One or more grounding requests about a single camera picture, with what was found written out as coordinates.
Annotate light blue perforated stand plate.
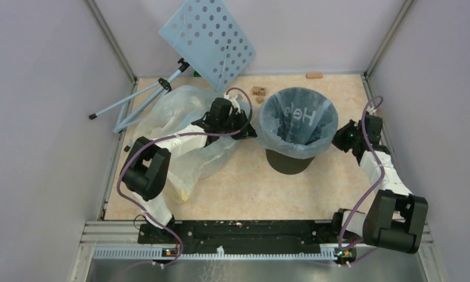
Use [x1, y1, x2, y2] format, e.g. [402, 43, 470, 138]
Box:
[159, 0, 256, 93]

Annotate black plastic trash bin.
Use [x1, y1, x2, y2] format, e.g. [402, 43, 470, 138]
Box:
[266, 149, 314, 175]

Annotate small wooden cork piece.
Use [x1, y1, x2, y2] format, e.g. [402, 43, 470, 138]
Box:
[305, 72, 324, 79]

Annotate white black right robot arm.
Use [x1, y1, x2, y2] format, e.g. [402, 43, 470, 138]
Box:
[330, 113, 428, 254]

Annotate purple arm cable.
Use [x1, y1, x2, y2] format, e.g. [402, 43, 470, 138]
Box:
[116, 87, 254, 266]
[337, 95, 387, 266]

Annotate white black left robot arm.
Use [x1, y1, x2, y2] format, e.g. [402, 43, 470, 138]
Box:
[119, 98, 257, 243]

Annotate light blue trash bag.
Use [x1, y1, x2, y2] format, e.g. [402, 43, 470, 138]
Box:
[255, 87, 339, 159]

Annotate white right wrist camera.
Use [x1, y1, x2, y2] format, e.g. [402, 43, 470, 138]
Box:
[366, 107, 380, 117]

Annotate small wooden blocks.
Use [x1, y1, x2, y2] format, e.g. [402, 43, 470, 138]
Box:
[251, 86, 266, 104]

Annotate white slotted cable duct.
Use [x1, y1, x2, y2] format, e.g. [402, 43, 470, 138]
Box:
[93, 247, 337, 261]

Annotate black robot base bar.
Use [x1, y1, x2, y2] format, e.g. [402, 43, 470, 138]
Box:
[137, 220, 340, 255]

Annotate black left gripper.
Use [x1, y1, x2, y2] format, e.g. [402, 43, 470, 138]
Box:
[219, 109, 259, 140]

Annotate translucent yellowish trash bag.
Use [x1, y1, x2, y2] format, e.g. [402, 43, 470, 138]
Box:
[132, 85, 239, 204]

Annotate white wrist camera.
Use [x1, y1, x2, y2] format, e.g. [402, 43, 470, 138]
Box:
[229, 96, 241, 113]
[366, 107, 380, 117]

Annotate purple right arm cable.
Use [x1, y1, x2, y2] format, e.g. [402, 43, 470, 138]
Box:
[337, 95, 387, 266]

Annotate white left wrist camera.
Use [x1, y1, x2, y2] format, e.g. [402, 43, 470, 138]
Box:
[229, 96, 241, 113]

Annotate light blue tripod legs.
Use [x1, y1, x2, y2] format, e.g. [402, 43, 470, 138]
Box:
[88, 58, 190, 133]

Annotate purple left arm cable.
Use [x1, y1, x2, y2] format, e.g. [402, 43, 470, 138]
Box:
[116, 87, 254, 266]

